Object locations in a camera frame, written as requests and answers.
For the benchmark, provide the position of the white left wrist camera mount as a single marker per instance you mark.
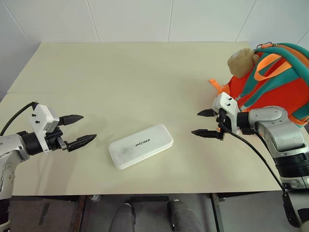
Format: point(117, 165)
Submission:
point(41, 120)

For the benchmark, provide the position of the black crossbar under table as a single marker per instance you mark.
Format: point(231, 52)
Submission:
point(149, 198)

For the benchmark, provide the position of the dark grey rounded shape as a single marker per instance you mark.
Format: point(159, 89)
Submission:
point(124, 218)
point(183, 217)

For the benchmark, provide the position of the rusty metal table leg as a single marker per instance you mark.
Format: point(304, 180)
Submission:
point(79, 213)

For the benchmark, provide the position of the orange and teal backpack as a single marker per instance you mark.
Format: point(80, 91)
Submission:
point(280, 84)

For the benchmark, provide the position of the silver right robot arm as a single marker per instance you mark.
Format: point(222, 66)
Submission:
point(282, 135)

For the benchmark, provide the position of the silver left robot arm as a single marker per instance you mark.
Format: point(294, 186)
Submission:
point(9, 154)

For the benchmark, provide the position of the white rectangular case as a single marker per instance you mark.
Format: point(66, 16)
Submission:
point(141, 146)

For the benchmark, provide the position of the beige plush bear toy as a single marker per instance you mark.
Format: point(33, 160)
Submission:
point(241, 62)

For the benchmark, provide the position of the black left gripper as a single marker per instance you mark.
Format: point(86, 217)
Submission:
point(53, 140)

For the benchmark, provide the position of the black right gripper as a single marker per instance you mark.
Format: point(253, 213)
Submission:
point(222, 125)

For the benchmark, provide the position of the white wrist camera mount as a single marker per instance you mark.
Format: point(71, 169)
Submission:
point(41, 120)
point(227, 102)

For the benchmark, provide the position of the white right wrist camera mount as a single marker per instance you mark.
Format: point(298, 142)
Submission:
point(227, 102)

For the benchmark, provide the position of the dark metal table leg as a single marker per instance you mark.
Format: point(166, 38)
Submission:
point(218, 212)

